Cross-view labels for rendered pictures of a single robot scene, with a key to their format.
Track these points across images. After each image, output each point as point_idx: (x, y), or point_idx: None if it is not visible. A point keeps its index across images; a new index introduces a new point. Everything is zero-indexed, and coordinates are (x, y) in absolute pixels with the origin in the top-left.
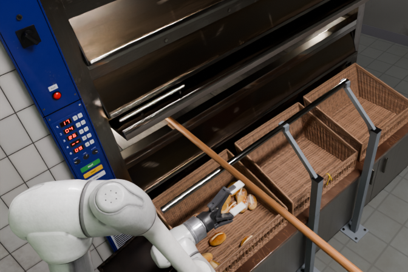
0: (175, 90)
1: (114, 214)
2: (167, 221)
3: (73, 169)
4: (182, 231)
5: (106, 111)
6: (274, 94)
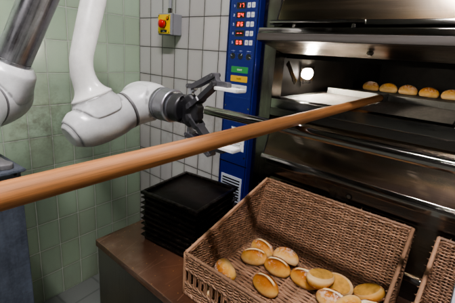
0: (347, 19)
1: None
2: (276, 239)
3: (227, 61)
4: (155, 84)
5: (277, 18)
6: None
